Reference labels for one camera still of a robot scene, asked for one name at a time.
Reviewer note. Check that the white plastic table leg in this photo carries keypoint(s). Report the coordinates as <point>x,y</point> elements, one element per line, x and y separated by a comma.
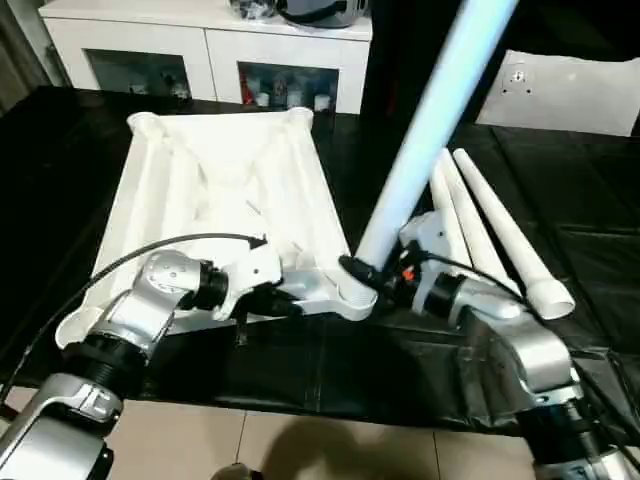
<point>516,240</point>
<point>479,235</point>
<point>447,215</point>
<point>430,120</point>

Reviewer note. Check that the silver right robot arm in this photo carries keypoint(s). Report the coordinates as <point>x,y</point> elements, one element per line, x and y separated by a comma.
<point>530,350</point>

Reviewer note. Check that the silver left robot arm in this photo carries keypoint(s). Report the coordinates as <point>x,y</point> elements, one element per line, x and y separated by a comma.
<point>60,430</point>

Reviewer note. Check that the black work mat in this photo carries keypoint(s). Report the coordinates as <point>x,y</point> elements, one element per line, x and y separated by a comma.
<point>600,220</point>

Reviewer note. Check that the white flat panel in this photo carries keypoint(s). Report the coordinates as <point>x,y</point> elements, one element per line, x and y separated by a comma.
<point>570,95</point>

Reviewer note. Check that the white glass-door cabinet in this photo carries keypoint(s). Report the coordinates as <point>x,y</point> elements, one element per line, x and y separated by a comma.
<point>200,45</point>

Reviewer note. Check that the grey bag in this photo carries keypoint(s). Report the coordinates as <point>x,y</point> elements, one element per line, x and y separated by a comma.
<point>320,10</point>

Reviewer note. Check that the clear small items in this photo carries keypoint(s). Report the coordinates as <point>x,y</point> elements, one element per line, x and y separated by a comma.
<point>252,8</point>

